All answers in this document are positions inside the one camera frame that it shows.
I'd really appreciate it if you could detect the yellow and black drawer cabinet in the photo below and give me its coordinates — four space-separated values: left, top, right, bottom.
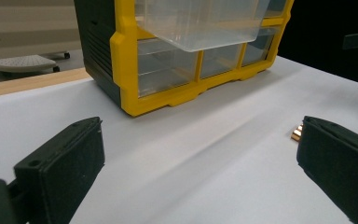
74 0 296 118

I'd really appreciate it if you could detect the small clear plastic drawer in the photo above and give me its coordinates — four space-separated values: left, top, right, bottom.
264 0 288 19
241 27 281 67
200 43 242 79

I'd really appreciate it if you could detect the grey chair seat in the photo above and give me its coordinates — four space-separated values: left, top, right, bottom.
0 54 61 75

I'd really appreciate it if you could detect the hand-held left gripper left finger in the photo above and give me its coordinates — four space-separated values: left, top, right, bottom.
13 116 106 224

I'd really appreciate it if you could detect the white table cover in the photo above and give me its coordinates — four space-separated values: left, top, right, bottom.
0 55 358 224

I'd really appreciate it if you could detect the small brass fitting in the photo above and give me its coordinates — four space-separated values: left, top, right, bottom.
290 124 304 143

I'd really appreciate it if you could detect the grey wheeled stand base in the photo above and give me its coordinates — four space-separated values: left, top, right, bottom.
41 50 71 61

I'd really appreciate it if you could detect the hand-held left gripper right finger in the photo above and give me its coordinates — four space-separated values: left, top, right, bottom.
296 115 358 224

